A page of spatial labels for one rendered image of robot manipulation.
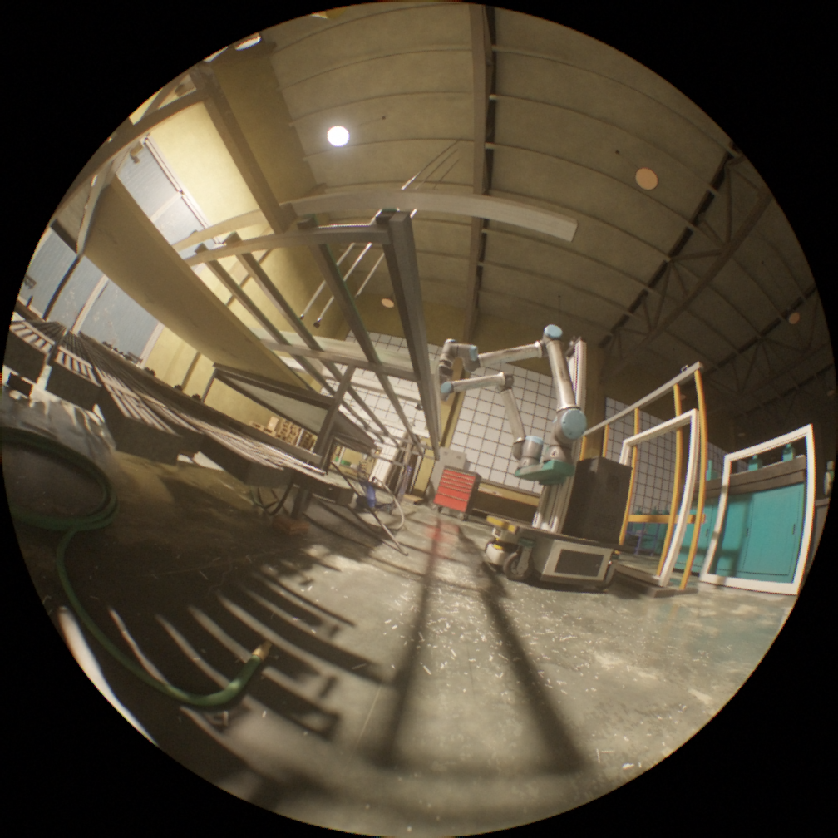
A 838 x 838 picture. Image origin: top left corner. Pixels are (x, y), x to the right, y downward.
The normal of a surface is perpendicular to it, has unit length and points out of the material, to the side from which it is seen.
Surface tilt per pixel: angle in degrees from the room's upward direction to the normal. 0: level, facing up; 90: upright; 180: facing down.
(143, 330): 90
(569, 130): 180
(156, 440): 90
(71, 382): 90
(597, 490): 90
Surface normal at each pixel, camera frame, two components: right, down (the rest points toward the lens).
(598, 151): -0.31, 0.92
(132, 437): 0.95, 0.27
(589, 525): -0.02, -0.27
